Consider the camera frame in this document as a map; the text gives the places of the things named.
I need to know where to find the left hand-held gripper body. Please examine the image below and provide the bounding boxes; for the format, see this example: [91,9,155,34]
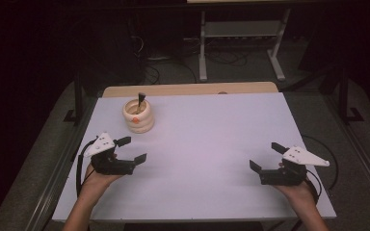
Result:
[83,132,137,176]

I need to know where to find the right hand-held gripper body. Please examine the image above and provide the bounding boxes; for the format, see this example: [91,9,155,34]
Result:
[259,145,330,187]

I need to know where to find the cream ribbed brush holder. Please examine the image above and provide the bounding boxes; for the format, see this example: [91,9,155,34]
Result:
[121,97,155,135]

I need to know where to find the black makeup brush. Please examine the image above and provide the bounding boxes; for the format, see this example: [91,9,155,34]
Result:
[136,91,147,116]

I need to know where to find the person's right hand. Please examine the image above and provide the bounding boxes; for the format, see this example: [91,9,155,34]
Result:
[273,162,318,206]

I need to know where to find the person's left hand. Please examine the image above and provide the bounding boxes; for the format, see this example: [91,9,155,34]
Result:
[82,153,123,199]

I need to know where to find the white board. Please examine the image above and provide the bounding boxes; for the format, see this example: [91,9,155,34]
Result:
[51,92,337,223]

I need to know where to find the black metal stand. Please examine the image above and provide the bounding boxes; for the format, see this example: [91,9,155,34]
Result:
[337,66,365,125]
[63,72,85,126]

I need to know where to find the wooden table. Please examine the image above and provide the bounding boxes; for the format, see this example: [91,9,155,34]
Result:
[102,81,279,98]

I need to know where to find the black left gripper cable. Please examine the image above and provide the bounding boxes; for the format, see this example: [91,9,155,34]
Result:
[75,138,98,198]

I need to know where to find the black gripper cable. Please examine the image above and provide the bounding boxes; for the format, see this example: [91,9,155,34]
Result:
[302,134,339,205]
[75,138,98,198]

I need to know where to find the aluminium rail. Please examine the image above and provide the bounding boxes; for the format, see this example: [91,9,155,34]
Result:
[23,95,98,231]
[323,95,370,206]

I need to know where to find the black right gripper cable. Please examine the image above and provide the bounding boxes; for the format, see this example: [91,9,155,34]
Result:
[302,134,339,205]

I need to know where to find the black floor cables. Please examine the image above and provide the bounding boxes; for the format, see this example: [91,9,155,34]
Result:
[143,47,250,85]

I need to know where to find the grey metal desk frame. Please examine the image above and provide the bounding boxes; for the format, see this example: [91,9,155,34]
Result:
[198,9,292,82]

